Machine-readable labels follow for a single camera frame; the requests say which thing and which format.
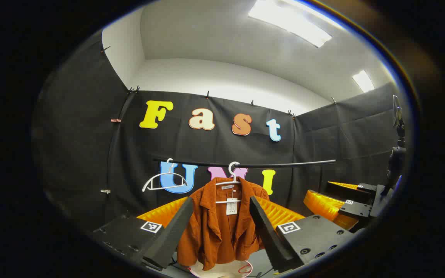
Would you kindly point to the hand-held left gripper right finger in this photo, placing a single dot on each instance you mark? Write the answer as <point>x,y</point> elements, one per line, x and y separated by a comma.
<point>270,239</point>

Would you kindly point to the small ceiling light panel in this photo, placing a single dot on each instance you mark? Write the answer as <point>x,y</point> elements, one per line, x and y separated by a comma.
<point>363,81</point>

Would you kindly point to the white hanger with crossbar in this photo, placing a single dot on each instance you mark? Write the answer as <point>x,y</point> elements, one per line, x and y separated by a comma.
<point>222,201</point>

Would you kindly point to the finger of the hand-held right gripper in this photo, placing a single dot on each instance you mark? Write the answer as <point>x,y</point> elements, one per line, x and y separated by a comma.
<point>355,209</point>
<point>342,191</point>

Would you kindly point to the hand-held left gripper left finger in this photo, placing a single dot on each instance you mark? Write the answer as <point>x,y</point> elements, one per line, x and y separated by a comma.
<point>172,239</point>

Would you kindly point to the white laundry hamper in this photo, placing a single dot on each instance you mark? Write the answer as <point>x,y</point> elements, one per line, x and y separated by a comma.
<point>222,272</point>

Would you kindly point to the black clothes rack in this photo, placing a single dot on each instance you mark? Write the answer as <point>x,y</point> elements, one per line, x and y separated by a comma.
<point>284,165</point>

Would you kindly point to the large ceiling light panel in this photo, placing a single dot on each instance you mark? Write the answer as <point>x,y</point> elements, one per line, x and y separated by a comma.
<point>292,23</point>

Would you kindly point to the empty white plastic hanger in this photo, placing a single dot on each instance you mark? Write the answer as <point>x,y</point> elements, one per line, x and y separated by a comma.
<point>148,181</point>

